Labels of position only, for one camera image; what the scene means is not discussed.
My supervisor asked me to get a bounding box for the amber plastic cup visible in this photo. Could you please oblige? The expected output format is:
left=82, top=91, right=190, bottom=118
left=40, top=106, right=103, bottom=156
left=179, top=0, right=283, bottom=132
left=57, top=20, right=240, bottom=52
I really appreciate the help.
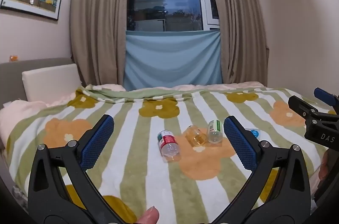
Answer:
left=185, top=125, right=208, bottom=147

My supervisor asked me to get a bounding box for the striped floral blanket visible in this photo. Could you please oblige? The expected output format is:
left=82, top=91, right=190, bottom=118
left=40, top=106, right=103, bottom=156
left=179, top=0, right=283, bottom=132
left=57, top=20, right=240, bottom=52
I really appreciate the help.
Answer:
left=7, top=84, right=335, bottom=224

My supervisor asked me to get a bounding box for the white pillow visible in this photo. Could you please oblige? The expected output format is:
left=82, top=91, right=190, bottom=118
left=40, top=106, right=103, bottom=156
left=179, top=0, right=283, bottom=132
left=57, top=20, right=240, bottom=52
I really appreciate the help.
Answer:
left=22, top=63, right=83, bottom=102

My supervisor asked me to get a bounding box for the clear cup with green label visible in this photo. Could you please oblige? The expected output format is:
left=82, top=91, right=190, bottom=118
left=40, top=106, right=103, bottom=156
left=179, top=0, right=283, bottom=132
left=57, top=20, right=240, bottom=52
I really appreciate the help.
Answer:
left=206, top=120, right=222, bottom=144

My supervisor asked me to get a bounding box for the beige curtain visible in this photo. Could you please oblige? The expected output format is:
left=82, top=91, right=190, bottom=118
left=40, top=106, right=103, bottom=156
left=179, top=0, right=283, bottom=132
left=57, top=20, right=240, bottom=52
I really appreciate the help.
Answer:
left=69, top=0, right=133, bottom=87
left=204, top=0, right=270, bottom=85

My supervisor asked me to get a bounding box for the light blue cloth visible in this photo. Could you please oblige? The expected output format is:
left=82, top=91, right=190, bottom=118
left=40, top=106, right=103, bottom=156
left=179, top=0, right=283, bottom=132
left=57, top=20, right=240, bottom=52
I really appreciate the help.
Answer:
left=123, top=29, right=223, bottom=91

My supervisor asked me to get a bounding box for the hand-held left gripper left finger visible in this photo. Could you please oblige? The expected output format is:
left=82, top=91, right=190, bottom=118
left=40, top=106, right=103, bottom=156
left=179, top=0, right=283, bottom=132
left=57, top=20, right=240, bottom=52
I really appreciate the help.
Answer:
left=28, top=114, right=125, bottom=224

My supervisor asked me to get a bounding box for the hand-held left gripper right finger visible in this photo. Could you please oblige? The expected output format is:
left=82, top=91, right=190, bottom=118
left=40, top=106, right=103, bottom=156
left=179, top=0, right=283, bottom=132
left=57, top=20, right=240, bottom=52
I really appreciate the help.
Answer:
left=211, top=115, right=312, bottom=224

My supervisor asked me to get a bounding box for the grey headboard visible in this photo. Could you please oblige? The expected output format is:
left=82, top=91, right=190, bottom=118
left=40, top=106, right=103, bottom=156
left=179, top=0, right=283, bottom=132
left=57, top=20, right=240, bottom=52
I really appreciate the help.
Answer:
left=0, top=57, right=77, bottom=111

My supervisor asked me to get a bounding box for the clear cup with red label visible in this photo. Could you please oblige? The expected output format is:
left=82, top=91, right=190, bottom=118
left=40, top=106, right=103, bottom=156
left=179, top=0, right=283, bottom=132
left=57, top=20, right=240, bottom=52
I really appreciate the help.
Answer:
left=157, top=130, right=182, bottom=162

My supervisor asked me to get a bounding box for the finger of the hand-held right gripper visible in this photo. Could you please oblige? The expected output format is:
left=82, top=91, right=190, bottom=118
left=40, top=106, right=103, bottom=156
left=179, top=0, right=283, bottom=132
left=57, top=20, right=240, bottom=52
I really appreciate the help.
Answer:
left=314, top=87, right=339, bottom=108
left=288, top=95, right=319, bottom=119

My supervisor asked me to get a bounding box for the person's right hand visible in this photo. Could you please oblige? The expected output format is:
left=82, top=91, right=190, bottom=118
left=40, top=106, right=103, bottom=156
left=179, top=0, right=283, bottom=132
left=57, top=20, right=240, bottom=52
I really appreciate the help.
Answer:
left=318, top=154, right=330, bottom=180

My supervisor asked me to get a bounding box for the person's left hand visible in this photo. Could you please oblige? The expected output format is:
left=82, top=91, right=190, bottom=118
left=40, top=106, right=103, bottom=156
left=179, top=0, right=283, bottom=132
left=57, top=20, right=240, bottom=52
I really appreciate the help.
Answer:
left=136, top=206, right=160, bottom=224

